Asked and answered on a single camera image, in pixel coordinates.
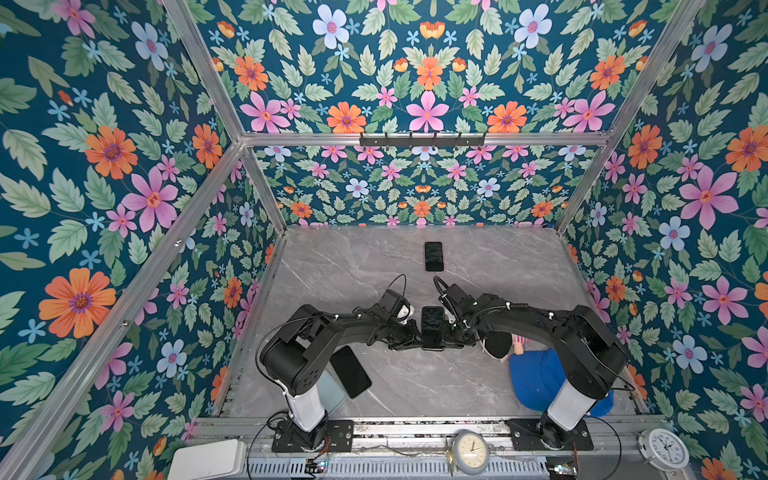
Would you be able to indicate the white box device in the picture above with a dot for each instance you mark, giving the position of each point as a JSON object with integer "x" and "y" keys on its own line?
{"x": 216, "y": 460}

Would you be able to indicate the light blue phone case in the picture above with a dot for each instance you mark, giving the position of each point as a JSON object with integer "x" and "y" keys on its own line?
{"x": 331, "y": 393}

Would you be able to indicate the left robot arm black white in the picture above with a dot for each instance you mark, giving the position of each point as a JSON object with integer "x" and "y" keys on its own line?
{"x": 296, "y": 355}

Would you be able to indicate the aluminium front rail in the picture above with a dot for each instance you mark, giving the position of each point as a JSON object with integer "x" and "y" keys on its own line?
{"x": 369, "y": 428}

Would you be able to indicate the black phone pink edge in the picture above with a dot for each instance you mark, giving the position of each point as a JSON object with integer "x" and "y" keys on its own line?
{"x": 433, "y": 256}

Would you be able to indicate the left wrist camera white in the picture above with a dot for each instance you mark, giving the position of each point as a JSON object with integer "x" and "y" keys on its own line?
{"x": 405, "y": 313}

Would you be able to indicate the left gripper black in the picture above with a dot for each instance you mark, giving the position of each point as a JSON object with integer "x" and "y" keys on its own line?
{"x": 415, "y": 340}

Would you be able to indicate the white alarm clock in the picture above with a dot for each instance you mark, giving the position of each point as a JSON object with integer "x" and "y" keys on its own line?
{"x": 663, "y": 450}

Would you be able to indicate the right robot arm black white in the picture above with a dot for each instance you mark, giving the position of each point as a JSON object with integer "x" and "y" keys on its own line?
{"x": 590, "y": 355}

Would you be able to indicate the blue cloth hat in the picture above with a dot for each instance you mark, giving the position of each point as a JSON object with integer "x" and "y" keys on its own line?
{"x": 536, "y": 377}

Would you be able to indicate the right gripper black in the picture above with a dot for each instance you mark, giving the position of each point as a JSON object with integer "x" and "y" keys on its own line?
{"x": 447, "y": 344}

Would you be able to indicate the round beige clock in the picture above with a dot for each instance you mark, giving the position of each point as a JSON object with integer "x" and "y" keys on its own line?
{"x": 469, "y": 452}

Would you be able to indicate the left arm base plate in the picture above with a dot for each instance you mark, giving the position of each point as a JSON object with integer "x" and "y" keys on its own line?
{"x": 328, "y": 435}

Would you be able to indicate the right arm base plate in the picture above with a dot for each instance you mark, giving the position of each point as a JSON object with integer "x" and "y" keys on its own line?
{"x": 528, "y": 434}

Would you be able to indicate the black hook rail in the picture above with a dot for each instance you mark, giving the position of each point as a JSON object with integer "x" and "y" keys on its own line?
{"x": 409, "y": 140}

